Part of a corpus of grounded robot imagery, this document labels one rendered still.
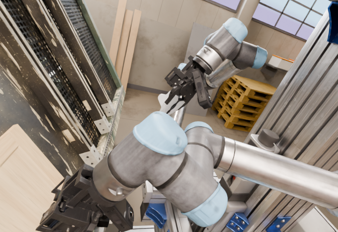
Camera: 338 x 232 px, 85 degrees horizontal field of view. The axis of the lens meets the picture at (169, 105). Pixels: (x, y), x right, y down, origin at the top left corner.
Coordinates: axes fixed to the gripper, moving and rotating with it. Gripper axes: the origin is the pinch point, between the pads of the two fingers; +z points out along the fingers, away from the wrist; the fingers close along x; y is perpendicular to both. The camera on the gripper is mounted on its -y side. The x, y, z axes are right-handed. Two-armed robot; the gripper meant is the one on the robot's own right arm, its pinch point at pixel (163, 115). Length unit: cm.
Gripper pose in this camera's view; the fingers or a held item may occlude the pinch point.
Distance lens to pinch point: 58.2
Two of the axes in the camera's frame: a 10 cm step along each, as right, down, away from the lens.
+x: -5.2, -3.4, -7.9
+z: -6.7, 7.3, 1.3
